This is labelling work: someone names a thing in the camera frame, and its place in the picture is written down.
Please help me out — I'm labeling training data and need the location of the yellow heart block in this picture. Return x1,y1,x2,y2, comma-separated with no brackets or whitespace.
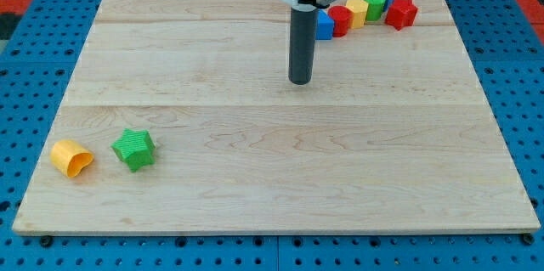
50,139,94,178

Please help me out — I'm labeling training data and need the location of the wooden board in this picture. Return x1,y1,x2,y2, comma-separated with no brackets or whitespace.
13,0,541,236

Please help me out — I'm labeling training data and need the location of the yellow hexagon block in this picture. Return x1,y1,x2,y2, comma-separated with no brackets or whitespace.
345,0,369,29

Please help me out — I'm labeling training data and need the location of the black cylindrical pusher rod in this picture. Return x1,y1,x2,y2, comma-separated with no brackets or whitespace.
288,8,319,85

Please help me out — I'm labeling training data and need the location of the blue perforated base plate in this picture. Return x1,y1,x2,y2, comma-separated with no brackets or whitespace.
1,0,543,270

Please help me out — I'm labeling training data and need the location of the green star block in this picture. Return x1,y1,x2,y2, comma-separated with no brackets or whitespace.
111,128,156,172

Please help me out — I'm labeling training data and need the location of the red star block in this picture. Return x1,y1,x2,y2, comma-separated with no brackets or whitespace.
385,0,418,31

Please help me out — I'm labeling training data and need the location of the blue pentagon block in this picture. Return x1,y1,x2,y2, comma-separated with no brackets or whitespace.
315,9,334,40

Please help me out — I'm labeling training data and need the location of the red cylinder block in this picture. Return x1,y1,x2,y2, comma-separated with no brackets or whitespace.
327,6,353,37

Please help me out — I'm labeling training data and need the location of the green cylinder block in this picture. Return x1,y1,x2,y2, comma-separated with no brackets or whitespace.
364,0,386,21

